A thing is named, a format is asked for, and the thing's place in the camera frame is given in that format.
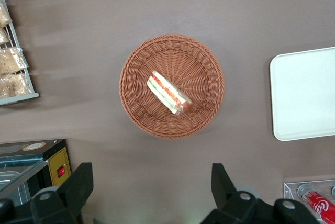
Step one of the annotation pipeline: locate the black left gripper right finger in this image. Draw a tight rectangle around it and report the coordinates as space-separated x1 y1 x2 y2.
200 163 320 224

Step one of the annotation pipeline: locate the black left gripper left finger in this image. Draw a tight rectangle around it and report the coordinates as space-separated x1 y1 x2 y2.
0 162 94 224

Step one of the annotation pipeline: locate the triangle sandwich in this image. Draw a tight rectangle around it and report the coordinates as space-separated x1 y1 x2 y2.
146 70 193 116

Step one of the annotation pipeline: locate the white plastic tray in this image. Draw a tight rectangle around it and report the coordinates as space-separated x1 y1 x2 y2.
269 47 335 142

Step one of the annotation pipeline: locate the round brown wicker basket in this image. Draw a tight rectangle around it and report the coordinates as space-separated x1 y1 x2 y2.
119 33 226 140

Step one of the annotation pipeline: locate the black glass food warmer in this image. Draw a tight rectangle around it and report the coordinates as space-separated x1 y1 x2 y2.
0 138 72 207

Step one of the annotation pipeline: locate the clear acrylic can holder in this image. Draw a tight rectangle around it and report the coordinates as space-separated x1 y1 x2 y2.
283 179 335 220

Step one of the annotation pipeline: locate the red Coca-Cola can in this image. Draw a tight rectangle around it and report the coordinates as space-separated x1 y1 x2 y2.
297 183 335 224

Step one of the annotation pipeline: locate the wrapped bread pack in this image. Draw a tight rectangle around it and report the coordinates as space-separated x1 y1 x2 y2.
0 73 33 99
0 1 13 28
0 47 29 76
0 27 11 46

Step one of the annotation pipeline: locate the grey wire display rack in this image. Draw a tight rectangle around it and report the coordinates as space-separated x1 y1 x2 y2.
0 0 40 106

